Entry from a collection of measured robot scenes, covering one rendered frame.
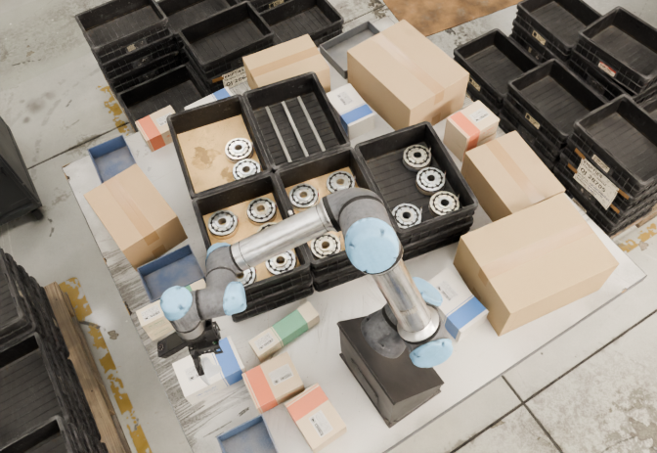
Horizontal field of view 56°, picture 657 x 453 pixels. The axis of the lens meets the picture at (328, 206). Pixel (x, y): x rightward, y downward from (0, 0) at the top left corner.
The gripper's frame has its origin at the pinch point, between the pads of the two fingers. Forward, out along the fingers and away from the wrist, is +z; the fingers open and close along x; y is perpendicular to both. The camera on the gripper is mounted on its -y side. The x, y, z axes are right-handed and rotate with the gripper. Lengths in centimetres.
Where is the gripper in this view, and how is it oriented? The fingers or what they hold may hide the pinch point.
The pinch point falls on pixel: (204, 360)
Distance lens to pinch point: 180.8
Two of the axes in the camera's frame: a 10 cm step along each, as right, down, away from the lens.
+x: -2.2, -7.7, 6.0
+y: 9.7, -2.4, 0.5
